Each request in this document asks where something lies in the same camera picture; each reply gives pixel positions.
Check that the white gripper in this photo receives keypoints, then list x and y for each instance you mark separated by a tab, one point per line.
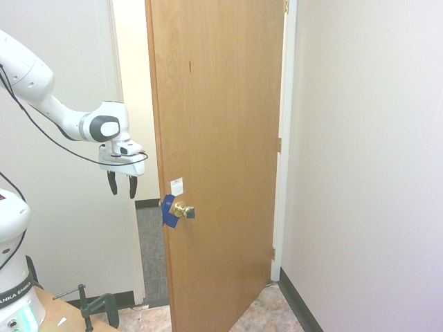
126	166

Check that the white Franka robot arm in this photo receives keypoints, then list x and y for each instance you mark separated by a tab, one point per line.
29	79

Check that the brass door knob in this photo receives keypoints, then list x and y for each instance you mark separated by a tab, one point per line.
182	210

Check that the wooden door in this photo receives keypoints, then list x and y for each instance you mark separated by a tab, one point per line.
218	155

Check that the brass door hinge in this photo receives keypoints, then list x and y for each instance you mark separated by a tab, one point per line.
278	144
286	6
272	253

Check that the white paper sticker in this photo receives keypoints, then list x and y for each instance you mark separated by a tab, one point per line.
176	185

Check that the blue tape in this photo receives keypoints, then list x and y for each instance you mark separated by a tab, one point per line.
168	214

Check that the black C-clamp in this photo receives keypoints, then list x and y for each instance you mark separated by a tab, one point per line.
93	307

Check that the black baseboard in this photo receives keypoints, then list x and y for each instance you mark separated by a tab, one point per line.
299	302

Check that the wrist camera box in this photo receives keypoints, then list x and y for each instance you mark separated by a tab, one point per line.
127	147

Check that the white door frame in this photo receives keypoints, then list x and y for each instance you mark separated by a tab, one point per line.
284	173

